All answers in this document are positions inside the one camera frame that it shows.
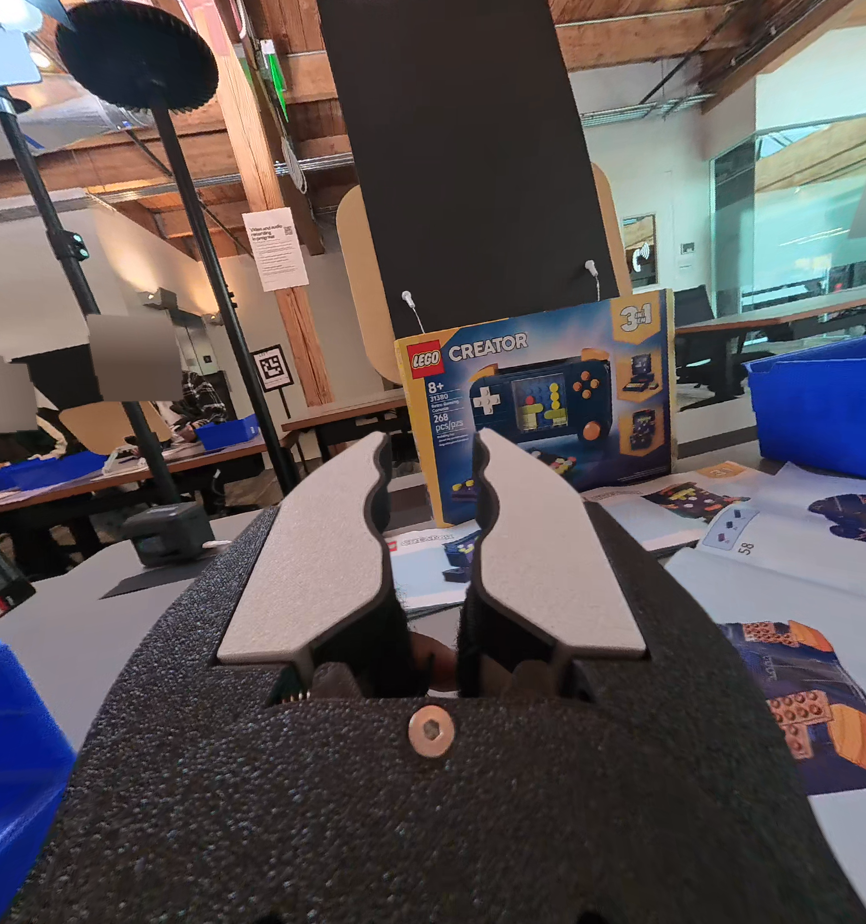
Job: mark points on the stand with black round disc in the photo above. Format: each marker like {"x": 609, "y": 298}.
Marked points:
{"x": 137, "y": 58}

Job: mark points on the stand with light panel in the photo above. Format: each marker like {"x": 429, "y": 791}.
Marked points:
{"x": 50, "y": 231}

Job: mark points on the wooden work table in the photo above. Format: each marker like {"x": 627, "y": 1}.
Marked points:
{"x": 65, "y": 498}

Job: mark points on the small wooden table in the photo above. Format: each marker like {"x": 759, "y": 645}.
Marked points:
{"x": 346, "y": 411}

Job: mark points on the long wooden table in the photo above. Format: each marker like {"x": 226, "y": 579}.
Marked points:
{"x": 786, "y": 310}

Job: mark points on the small blue bin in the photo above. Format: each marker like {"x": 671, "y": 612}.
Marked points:
{"x": 231, "y": 433}

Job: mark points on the black backdrop panel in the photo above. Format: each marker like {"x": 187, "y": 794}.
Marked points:
{"x": 462, "y": 159}

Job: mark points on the open instruction booklet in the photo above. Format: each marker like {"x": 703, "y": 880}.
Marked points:
{"x": 801, "y": 577}

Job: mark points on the white paper notice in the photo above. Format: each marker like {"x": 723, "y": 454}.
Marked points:
{"x": 274, "y": 249}

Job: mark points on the black power adapter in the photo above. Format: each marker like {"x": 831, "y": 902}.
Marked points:
{"x": 166, "y": 534}

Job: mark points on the blue plastic bin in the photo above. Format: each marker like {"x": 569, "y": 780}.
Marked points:
{"x": 7, "y": 758}
{"x": 830, "y": 411}

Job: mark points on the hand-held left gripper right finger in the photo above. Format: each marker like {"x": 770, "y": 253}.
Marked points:
{"x": 548, "y": 563}

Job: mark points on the green hanging sign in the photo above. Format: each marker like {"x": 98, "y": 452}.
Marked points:
{"x": 278, "y": 79}

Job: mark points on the low blue bin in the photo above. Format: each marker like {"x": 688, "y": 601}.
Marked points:
{"x": 36, "y": 473}

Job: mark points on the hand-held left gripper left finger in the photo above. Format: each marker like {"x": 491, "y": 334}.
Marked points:
{"x": 310, "y": 563}

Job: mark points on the black office chair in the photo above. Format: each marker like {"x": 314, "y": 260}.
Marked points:
{"x": 693, "y": 307}

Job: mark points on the tan chair back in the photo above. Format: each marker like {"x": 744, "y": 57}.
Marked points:
{"x": 94, "y": 426}

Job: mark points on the closed instruction booklet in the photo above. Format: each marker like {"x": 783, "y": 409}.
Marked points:
{"x": 635, "y": 512}

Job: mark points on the tan rounded board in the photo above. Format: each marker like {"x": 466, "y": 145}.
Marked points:
{"x": 361, "y": 289}

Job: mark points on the glass partition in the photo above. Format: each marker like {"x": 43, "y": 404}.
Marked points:
{"x": 801, "y": 216}

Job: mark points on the black white marker sign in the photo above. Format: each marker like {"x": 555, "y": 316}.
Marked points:
{"x": 271, "y": 368}

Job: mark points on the wooden post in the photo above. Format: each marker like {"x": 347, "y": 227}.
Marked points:
{"x": 289, "y": 317}

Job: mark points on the toy brick set box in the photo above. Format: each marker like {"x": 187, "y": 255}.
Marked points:
{"x": 548, "y": 354}

